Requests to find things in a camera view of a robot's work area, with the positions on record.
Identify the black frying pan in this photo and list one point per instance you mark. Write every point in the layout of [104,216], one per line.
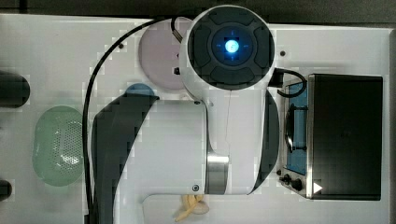
[14,90]

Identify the yellow plush banana bunch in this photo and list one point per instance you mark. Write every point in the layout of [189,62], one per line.
[193,204]

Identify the lilac round plate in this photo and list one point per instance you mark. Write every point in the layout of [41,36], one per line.
[158,56]

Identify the dark grey cup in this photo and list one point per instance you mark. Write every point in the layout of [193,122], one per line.
[5,190]

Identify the green oval strainer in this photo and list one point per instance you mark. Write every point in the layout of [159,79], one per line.
[57,152]

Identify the toy oven with blue door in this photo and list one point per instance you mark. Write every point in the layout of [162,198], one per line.
[331,144]

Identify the blue cup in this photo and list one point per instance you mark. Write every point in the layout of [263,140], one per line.
[140,88]

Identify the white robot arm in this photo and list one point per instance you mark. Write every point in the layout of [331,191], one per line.
[204,123]

